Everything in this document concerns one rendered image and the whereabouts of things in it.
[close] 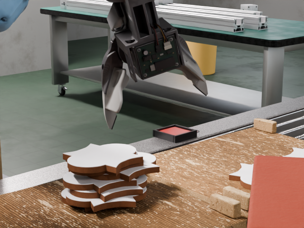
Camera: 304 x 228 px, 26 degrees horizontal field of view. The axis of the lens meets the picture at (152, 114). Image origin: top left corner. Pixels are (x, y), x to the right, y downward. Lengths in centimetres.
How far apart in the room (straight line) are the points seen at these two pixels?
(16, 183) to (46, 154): 312
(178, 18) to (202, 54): 225
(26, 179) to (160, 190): 29
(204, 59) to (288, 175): 672
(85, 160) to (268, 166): 87
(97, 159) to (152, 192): 14
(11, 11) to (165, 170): 59
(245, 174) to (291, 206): 104
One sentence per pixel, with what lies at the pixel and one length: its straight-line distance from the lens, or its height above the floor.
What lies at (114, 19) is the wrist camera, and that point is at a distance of 93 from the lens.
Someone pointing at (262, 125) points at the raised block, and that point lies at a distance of 157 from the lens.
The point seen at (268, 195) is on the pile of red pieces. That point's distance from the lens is 22.
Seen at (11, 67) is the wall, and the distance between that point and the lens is 716.
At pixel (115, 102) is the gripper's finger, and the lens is 90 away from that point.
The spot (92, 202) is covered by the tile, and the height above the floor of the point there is 96.
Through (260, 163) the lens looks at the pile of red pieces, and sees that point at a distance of 25.
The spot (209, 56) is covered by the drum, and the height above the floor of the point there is 20.
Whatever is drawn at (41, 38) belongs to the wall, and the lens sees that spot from 733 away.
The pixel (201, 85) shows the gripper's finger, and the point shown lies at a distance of 96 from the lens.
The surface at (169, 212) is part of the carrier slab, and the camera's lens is 110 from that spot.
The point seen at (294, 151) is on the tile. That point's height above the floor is 95.
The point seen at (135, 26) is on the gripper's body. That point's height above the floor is 127.
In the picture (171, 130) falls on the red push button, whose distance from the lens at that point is 159.
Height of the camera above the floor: 137
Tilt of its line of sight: 15 degrees down
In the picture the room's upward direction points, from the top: straight up
